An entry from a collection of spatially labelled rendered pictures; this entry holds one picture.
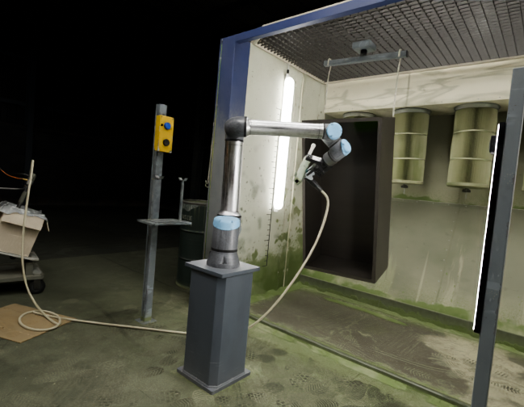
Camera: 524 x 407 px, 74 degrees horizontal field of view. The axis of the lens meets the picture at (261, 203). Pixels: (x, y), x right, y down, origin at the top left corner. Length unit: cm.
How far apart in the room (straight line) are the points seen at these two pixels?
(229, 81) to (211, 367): 208
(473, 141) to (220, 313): 261
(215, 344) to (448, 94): 284
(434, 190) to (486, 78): 111
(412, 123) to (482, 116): 58
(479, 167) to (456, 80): 79
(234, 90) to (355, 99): 147
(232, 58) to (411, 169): 197
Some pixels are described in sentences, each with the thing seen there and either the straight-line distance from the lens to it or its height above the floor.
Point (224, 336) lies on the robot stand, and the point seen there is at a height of 29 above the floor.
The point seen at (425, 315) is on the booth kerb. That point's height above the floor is 12.
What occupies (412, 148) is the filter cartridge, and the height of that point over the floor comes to 160.
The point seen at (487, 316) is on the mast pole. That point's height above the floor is 68.
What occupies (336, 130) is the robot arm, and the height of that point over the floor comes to 145.
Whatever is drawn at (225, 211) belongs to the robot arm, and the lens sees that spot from 210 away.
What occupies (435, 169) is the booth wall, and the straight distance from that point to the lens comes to 396.
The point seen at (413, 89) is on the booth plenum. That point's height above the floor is 214.
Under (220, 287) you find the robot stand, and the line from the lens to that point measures 188.
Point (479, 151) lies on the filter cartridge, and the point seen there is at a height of 157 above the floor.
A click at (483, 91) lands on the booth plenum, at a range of 357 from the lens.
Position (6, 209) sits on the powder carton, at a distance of 348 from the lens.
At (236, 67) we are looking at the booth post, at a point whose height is 204.
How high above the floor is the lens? 111
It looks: 3 degrees down
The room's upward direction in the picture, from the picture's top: 5 degrees clockwise
